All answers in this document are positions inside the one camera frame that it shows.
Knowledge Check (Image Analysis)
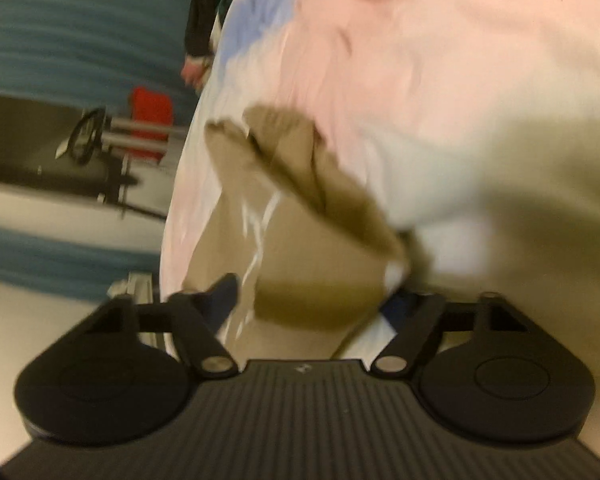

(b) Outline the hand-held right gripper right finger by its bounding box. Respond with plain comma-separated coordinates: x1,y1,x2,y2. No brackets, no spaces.
370,289,530,376

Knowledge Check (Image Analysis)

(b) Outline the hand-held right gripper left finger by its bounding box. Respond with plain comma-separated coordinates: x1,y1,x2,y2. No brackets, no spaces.
72,272,240,380

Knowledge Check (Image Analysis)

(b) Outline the tan printed t-shirt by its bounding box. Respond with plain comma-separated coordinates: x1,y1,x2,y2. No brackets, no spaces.
179,104,417,361

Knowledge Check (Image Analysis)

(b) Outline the pile of mixed clothes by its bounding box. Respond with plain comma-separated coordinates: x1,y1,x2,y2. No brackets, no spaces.
180,0,253,88

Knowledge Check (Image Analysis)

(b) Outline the narrow blue curtain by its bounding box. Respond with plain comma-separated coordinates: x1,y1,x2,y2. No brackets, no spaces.
0,224,167,302

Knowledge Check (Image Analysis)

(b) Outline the red cloth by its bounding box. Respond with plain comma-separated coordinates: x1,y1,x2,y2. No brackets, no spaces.
129,87,174,165

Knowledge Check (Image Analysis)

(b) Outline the pastel bed cover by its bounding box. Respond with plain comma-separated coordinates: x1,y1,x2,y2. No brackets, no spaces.
159,0,600,453

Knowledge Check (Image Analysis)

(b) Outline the dark window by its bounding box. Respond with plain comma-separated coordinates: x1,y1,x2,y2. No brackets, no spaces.
0,91,183,197

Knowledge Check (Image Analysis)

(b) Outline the wide blue curtain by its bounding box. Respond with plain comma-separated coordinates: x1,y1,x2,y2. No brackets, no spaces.
0,0,222,107

